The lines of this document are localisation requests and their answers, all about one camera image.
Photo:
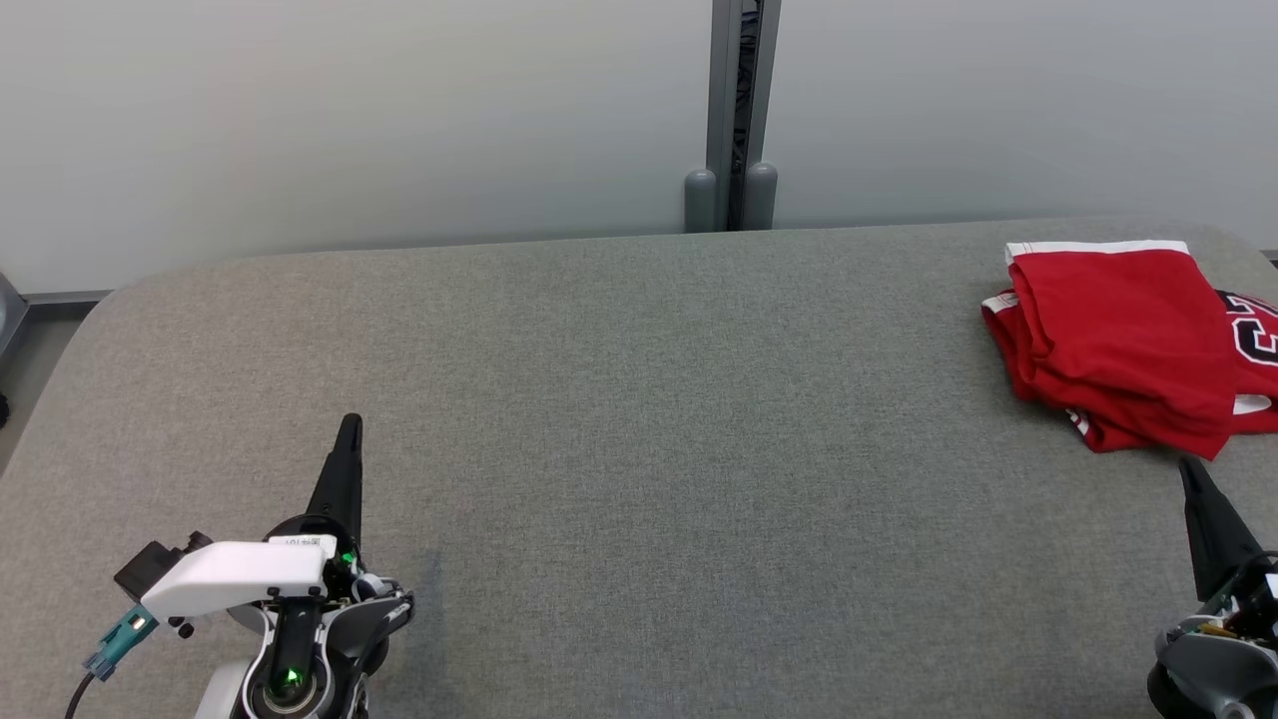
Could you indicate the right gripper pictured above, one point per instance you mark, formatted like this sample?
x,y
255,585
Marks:
x,y
1248,604

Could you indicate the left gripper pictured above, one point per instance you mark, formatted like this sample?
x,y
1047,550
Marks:
x,y
374,609

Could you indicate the red white jersey shorts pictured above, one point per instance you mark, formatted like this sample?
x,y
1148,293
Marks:
x,y
1118,340

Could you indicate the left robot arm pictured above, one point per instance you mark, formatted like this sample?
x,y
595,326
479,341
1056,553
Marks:
x,y
290,679

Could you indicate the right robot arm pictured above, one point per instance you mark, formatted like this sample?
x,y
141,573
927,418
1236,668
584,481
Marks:
x,y
1208,679

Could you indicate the white left camera bracket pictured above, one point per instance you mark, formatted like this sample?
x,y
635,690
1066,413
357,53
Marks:
x,y
230,574

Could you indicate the grey double partition post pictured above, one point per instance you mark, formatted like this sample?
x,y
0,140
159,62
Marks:
x,y
724,100

